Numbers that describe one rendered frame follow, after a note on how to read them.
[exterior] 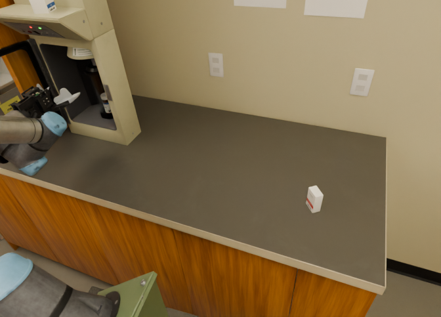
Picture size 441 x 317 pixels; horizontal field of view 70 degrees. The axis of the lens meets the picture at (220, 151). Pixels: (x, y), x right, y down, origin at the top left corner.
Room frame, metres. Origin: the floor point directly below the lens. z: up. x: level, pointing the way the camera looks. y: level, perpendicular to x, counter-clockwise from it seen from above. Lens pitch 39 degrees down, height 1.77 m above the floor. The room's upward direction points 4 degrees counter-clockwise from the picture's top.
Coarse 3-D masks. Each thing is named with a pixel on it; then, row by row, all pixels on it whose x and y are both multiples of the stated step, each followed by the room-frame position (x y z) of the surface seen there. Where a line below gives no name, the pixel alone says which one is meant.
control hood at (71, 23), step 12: (0, 12) 1.12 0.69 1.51; (12, 12) 1.11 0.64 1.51; (24, 12) 1.10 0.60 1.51; (60, 12) 1.07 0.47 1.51; (72, 12) 1.06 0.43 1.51; (84, 12) 1.10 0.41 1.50; (36, 24) 1.07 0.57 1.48; (48, 24) 1.04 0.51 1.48; (60, 24) 1.01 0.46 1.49; (72, 24) 1.04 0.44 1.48; (84, 24) 1.08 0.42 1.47; (48, 36) 1.15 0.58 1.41; (72, 36) 1.08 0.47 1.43; (84, 36) 1.07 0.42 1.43
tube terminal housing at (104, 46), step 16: (16, 0) 1.23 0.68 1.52; (64, 0) 1.13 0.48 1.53; (80, 0) 1.11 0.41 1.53; (96, 0) 1.16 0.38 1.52; (96, 16) 1.14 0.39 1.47; (96, 32) 1.12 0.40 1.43; (112, 32) 1.19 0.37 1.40; (96, 48) 1.10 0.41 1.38; (112, 48) 1.17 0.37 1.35; (96, 64) 1.11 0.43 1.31; (112, 64) 1.15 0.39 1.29; (112, 80) 1.13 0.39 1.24; (112, 96) 1.10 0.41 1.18; (128, 96) 1.18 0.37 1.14; (112, 112) 1.11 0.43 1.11; (128, 112) 1.16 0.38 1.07; (80, 128) 1.21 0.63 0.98; (96, 128) 1.16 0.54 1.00; (128, 128) 1.13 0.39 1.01; (128, 144) 1.11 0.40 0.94
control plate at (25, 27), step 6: (12, 24) 1.14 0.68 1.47; (18, 24) 1.12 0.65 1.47; (24, 24) 1.10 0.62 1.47; (30, 24) 1.09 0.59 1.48; (24, 30) 1.16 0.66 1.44; (30, 30) 1.14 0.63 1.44; (36, 30) 1.12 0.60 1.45; (42, 30) 1.11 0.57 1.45; (48, 30) 1.09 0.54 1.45; (54, 36) 1.13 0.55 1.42; (60, 36) 1.11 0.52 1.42
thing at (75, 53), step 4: (68, 48) 1.21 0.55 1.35; (72, 48) 1.19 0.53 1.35; (76, 48) 1.18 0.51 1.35; (80, 48) 1.18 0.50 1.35; (68, 52) 1.20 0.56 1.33; (72, 52) 1.18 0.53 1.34; (76, 52) 1.18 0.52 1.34; (80, 52) 1.17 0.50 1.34; (84, 52) 1.17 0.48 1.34; (88, 52) 1.18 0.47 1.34; (68, 56) 1.20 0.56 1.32; (72, 56) 1.18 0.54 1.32; (76, 56) 1.17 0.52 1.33; (80, 56) 1.17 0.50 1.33; (84, 56) 1.17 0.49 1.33; (88, 56) 1.17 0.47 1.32; (92, 56) 1.17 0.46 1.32
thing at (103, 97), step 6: (90, 72) 1.21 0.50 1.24; (96, 72) 1.21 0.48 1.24; (90, 78) 1.22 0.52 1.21; (96, 78) 1.21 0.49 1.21; (96, 84) 1.21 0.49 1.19; (96, 90) 1.21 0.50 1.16; (102, 90) 1.21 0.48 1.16; (96, 96) 1.22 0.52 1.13; (102, 96) 1.21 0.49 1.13; (102, 102) 1.21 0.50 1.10; (102, 108) 1.22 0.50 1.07; (108, 108) 1.21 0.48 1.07
